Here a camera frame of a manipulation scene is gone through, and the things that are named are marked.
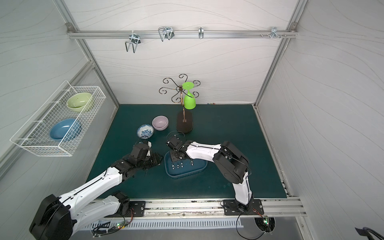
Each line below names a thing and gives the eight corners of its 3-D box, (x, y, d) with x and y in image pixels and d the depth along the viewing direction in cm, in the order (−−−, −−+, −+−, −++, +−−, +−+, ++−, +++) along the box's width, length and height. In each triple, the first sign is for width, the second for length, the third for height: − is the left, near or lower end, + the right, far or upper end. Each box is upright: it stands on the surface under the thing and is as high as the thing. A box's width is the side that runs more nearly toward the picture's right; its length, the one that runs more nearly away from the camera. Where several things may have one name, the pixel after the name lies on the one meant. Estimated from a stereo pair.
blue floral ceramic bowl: (137, 139, 101) (135, 135, 98) (140, 127, 108) (138, 124, 104) (152, 139, 101) (150, 135, 98) (154, 128, 108) (153, 124, 104)
